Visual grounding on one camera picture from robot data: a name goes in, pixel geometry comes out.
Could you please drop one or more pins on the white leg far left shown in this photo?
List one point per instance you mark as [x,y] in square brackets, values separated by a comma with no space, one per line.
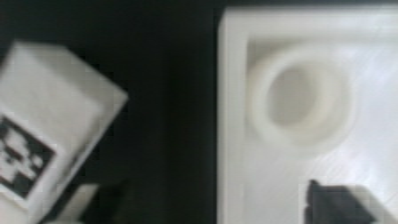
[59,105]

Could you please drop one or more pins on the white square tabletop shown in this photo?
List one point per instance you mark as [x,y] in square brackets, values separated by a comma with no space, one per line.
[306,107]

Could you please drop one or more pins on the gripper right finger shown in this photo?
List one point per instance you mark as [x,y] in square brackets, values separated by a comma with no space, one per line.
[341,205]

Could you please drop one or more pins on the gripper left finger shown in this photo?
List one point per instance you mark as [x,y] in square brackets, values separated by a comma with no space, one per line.
[98,206]

